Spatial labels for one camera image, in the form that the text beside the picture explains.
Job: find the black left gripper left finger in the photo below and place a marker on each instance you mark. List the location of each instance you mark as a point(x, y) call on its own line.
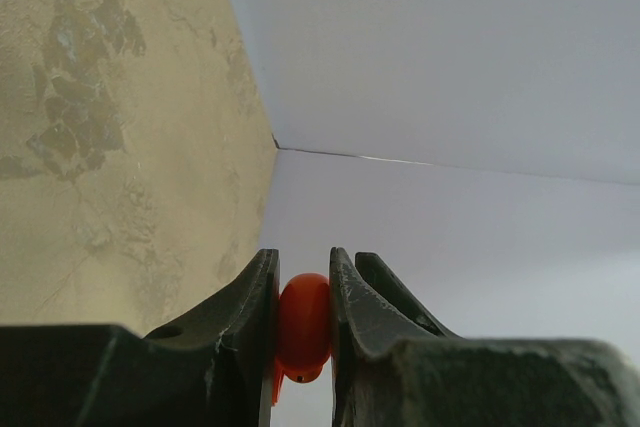
point(211, 366)

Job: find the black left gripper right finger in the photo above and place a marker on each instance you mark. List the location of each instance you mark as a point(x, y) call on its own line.
point(388, 371)

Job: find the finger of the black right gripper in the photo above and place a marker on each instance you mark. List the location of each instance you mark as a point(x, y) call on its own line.
point(378, 275)

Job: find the orange earbud charging case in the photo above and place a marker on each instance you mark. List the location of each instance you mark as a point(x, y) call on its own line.
point(303, 340)

